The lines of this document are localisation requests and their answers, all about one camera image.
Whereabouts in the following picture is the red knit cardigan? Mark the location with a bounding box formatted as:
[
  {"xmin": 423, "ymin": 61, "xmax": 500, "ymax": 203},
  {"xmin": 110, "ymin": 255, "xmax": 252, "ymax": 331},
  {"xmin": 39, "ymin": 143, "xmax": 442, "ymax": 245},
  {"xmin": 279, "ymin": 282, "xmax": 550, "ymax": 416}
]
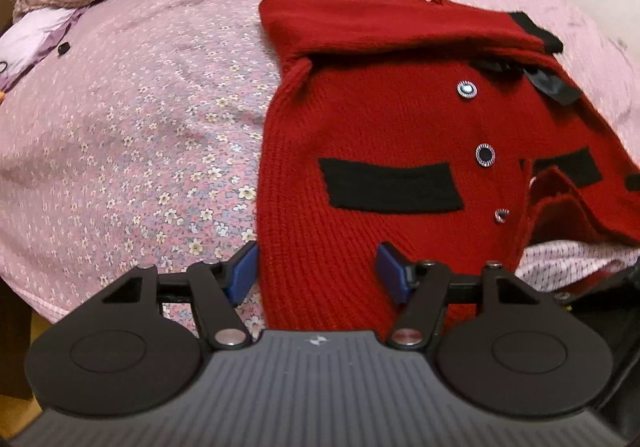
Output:
[{"xmin": 254, "ymin": 0, "xmax": 640, "ymax": 343}]

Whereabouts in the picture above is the pink floral bed sheet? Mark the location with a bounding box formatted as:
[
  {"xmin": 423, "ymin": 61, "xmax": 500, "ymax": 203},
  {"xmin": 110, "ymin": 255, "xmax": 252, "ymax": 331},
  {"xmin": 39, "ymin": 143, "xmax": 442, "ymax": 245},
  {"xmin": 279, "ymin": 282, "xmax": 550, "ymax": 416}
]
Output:
[{"xmin": 0, "ymin": 0, "xmax": 640, "ymax": 343}]

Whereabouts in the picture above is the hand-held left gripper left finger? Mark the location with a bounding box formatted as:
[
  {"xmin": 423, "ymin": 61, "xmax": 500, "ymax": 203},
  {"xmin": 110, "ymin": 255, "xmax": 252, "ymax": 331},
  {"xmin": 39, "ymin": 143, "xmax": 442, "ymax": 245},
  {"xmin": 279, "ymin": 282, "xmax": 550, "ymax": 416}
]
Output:
[{"xmin": 100, "ymin": 241, "xmax": 261, "ymax": 349}]

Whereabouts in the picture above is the white and purple pillow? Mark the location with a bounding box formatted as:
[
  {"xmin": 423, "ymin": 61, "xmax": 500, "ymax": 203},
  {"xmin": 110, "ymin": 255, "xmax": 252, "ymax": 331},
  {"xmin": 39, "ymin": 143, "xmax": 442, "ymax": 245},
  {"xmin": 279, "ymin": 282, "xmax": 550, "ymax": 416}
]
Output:
[{"xmin": 0, "ymin": 6, "xmax": 87, "ymax": 93}]

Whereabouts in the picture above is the white dotted cloth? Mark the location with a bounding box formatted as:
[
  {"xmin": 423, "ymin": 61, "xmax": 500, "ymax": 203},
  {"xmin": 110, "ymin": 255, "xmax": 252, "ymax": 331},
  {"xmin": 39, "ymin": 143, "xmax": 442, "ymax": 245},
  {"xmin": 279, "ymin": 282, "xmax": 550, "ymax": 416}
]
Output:
[{"xmin": 515, "ymin": 239, "xmax": 640, "ymax": 290}]

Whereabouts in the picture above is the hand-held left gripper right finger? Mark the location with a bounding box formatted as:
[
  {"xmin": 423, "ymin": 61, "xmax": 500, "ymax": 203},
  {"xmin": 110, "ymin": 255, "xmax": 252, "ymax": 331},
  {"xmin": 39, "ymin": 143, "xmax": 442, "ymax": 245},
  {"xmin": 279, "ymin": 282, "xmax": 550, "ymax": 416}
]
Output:
[{"xmin": 376, "ymin": 241, "xmax": 541, "ymax": 348}]

